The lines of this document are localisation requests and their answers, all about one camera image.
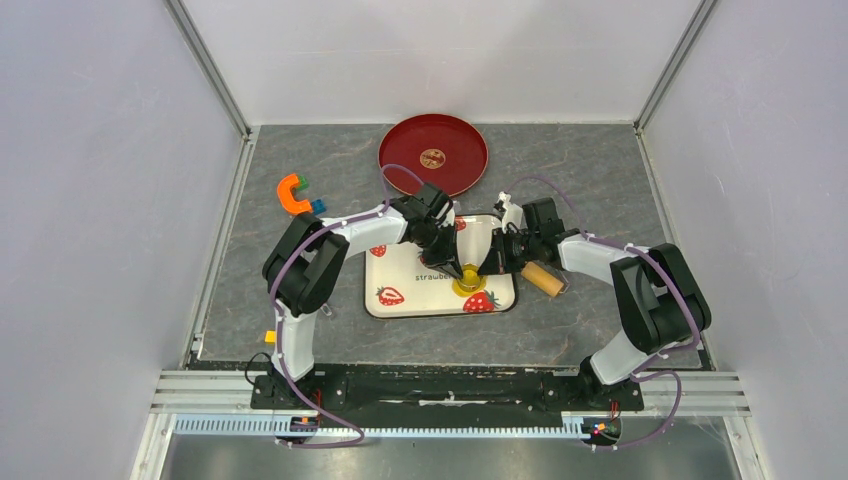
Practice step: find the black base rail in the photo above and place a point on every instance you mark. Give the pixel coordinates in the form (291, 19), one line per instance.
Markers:
(418, 396)

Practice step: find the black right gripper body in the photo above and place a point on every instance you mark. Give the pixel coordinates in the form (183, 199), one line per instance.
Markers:
(517, 252)

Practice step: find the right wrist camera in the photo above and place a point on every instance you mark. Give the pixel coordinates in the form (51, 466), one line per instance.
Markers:
(511, 214)

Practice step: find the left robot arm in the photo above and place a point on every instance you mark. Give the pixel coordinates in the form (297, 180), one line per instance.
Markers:
(303, 268)

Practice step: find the small metal ring cutter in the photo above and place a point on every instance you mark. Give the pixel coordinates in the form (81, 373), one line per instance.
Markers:
(470, 280)

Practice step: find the orange curved toy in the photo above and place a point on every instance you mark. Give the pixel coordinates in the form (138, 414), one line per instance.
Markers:
(287, 190)

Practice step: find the white strawberry tray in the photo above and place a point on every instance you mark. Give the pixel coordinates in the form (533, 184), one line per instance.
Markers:
(398, 285)

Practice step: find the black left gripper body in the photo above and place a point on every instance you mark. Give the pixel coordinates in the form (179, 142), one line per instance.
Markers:
(434, 241)

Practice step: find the red round plate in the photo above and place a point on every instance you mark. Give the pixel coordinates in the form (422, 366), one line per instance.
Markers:
(440, 149)

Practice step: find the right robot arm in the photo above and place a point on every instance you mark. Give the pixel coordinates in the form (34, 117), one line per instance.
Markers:
(660, 304)

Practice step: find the wooden dough roller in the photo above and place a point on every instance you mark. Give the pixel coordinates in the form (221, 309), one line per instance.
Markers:
(545, 281)

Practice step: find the yellow dough ball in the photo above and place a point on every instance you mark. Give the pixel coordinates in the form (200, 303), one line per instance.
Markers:
(464, 294)

